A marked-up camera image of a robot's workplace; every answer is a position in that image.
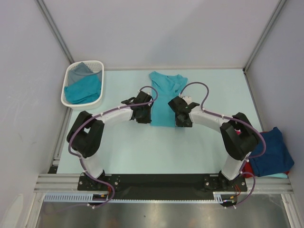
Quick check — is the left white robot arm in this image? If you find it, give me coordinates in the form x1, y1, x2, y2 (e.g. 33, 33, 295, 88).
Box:
66, 91, 157, 190

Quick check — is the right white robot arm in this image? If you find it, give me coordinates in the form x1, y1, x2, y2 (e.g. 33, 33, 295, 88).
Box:
168, 96, 260, 190

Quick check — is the white plastic laundry basket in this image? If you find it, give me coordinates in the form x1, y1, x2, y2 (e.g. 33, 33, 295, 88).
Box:
61, 60, 104, 110

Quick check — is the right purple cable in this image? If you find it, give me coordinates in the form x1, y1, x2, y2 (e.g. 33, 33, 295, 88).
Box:
179, 81, 266, 209

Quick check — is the white slotted cable duct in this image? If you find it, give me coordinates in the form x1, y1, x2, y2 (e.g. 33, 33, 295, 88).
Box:
44, 191, 238, 203

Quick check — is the aluminium frame rail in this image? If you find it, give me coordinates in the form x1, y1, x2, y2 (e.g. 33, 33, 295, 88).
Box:
34, 174, 294, 194

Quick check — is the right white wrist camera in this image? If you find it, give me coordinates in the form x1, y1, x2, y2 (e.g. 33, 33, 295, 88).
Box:
180, 95, 192, 105

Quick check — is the red folded shirt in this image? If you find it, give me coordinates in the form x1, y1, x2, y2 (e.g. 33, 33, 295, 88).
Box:
242, 163, 289, 179

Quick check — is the grey shirt in basket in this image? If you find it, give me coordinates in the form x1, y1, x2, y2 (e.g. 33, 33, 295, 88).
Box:
67, 62, 94, 86

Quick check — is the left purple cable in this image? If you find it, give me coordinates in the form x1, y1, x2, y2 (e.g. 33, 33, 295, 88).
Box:
67, 85, 159, 209

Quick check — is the light teal polo shirt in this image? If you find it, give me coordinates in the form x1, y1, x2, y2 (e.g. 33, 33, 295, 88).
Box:
149, 71, 188, 127

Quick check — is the navy blue folded shirt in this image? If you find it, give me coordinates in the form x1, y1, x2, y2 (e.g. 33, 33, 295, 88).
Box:
249, 127, 294, 177

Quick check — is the purple cable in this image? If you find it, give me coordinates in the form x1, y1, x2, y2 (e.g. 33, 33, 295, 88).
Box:
179, 81, 266, 209
67, 85, 159, 209

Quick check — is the teal shirt in basket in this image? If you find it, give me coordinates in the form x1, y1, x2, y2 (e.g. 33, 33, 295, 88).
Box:
64, 75, 102, 105

